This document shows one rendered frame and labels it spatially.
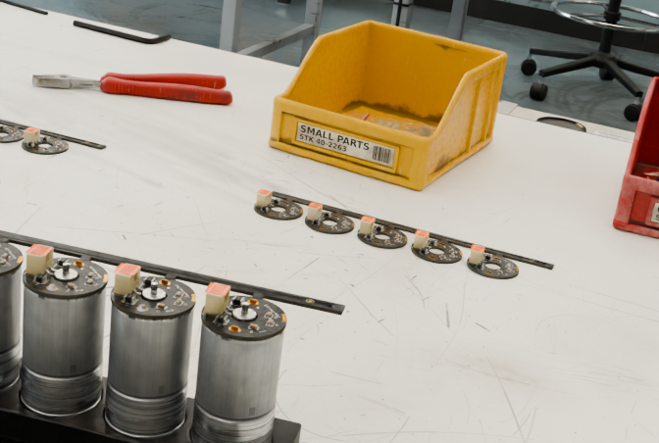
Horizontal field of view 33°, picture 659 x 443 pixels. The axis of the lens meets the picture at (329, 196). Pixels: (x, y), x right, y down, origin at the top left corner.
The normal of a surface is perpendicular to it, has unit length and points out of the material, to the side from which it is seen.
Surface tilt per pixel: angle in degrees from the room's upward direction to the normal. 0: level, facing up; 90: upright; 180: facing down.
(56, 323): 90
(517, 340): 0
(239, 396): 90
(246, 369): 90
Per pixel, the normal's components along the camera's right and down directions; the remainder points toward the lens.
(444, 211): 0.12, -0.92
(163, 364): 0.41, 0.39
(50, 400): -0.10, 0.36
